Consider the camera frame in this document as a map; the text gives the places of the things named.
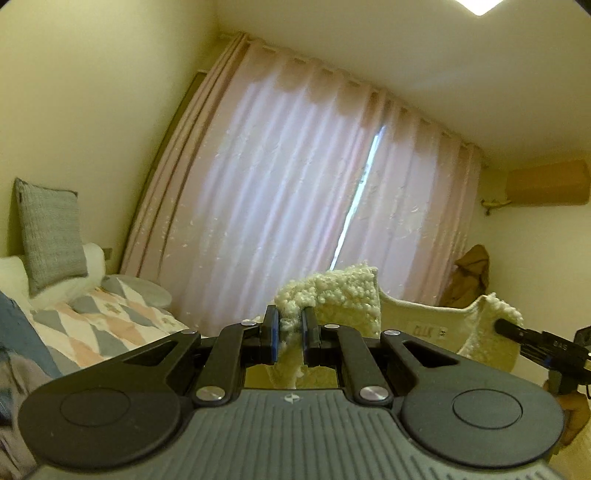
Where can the cream fleece jacket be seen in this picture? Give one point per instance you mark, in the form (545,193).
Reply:
(344,295)

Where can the pink grey patterned quilt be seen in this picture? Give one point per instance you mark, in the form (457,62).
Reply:
(104,323)

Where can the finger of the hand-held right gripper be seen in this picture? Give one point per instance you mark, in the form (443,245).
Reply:
(508,329)

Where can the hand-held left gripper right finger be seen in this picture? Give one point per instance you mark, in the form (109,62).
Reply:
(305,333)

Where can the ceiling light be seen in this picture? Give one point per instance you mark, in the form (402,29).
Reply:
(480,5)

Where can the grey knitted pillow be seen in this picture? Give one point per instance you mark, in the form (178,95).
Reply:
(50,233)

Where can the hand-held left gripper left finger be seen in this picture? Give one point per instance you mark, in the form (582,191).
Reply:
(273,333)

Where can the blue blanket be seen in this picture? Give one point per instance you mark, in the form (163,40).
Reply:
(21,337)

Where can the brown hanging coat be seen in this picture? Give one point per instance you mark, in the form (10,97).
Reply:
(470,279)

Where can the white pillow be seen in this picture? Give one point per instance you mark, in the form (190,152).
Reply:
(60,284)

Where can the small wall hook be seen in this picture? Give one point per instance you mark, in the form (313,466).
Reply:
(495,204)

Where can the covered wall air conditioner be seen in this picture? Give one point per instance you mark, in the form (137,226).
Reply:
(547,182)

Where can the pink sheer curtain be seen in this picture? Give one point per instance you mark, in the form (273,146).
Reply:
(295,194)

